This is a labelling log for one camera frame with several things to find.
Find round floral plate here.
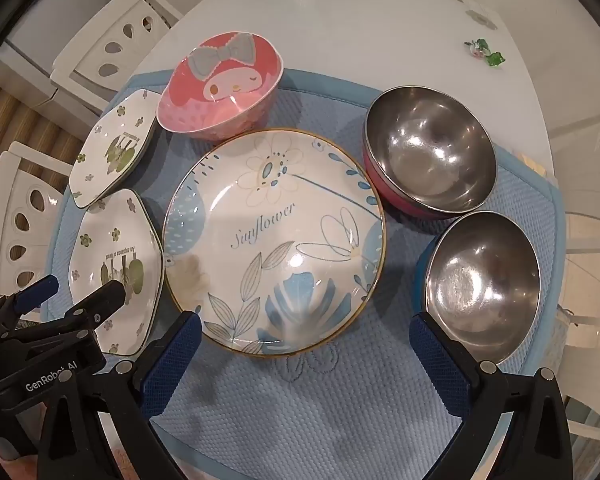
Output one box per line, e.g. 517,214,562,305
162,129,387,357

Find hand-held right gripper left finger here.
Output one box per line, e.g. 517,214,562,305
35,310,203,480

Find light blue table mat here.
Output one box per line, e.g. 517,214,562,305
45,67,568,480

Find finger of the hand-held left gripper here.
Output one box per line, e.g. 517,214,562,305
55,279,127,341
0,274,60,328

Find hexagonal green leaf plate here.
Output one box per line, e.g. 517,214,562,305
68,189,165,358

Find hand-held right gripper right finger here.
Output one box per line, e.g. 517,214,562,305
409,311,576,480

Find pink cartoon bowl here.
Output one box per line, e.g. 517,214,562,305
156,30,285,142

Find white dining chair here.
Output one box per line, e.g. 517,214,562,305
0,141,76,321
50,0,186,111

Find red steel bowl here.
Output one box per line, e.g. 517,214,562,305
362,85,497,220

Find blue steel bowl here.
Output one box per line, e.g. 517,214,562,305
414,211,542,367

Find green glass trinket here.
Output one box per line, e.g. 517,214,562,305
464,39,508,68

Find white floral square plate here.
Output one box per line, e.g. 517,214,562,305
69,88,162,209

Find white cabinet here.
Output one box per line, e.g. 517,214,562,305
0,35,98,133

